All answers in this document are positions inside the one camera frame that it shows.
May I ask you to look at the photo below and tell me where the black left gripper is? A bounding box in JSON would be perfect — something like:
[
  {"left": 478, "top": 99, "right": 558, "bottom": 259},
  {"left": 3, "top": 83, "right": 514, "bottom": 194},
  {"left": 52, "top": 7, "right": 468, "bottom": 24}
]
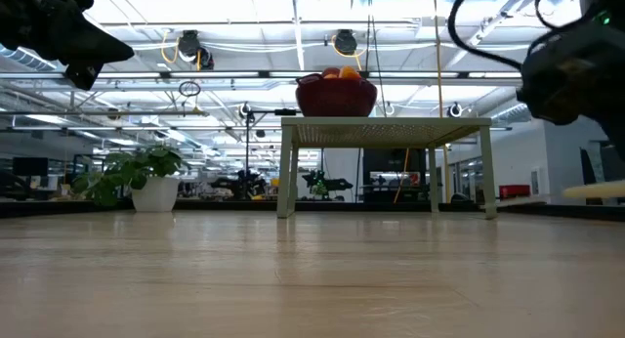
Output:
[{"left": 0, "top": 0, "right": 135, "bottom": 91}]

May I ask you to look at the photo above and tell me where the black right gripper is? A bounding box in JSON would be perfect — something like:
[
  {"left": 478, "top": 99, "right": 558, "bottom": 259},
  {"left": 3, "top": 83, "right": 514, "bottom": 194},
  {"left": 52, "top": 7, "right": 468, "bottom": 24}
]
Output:
[{"left": 516, "top": 15, "right": 625, "bottom": 164}]

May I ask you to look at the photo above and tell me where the knife with cream handle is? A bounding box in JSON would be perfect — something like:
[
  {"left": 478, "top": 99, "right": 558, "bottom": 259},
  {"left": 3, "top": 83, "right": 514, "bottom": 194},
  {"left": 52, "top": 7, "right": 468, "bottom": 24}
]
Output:
[{"left": 480, "top": 180, "right": 625, "bottom": 211}]

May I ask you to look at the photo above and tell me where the purple plastic colander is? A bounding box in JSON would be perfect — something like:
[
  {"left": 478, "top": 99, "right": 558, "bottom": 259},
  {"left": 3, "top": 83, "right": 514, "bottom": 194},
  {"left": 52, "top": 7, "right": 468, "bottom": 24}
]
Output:
[{"left": 295, "top": 72, "right": 379, "bottom": 118}]

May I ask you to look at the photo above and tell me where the red box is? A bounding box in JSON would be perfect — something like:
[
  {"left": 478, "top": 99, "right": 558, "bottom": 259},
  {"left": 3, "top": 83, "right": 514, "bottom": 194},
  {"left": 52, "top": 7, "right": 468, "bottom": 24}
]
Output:
[{"left": 498, "top": 184, "right": 532, "bottom": 199}]

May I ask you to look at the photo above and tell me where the black monitor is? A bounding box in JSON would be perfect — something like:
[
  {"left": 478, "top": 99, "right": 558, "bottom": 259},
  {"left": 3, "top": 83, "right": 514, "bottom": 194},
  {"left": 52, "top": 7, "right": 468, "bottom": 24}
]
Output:
[{"left": 12, "top": 155, "right": 50, "bottom": 178}]

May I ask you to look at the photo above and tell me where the green plant in white pot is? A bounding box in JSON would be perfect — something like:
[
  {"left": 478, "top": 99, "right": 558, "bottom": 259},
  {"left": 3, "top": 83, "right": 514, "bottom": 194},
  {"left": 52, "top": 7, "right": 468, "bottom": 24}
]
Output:
[{"left": 71, "top": 143, "right": 185, "bottom": 213}]

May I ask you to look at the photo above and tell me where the black cabinet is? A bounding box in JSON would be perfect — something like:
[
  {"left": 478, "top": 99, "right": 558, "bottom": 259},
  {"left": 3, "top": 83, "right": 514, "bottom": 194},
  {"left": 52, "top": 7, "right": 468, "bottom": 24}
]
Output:
[{"left": 361, "top": 148, "right": 429, "bottom": 202}]

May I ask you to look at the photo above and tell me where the green perforated metal shelf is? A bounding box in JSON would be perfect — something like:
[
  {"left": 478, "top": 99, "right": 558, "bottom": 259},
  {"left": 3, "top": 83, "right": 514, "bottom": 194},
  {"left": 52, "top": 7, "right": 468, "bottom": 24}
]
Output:
[{"left": 275, "top": 115, "right": 498, "bottom": 221}]

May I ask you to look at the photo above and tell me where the black ceiling cable reel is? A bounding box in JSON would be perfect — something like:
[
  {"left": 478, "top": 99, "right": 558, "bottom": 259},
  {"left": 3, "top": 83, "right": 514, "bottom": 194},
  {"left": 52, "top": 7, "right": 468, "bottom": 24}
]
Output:
[
  {"left": 175, "top": 28, "right": 216, "bottom": 71},
  {"left": 332, "top": 28, "right": 360, "bottom": 57}
]

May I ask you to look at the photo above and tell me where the black aluminium rig frame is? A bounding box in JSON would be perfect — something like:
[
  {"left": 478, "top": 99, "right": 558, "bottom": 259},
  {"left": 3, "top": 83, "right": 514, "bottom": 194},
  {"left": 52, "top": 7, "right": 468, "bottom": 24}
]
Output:
[{"left": 0, "top": 196, "right": 625, "bottom": 220}]

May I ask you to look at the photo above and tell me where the yellow hanging cable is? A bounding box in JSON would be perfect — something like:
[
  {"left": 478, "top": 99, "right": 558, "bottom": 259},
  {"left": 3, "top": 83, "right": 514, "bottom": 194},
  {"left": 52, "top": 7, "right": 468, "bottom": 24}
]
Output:
[{"left": 393, "top": 0, "right": 448, "bottom": 205}]

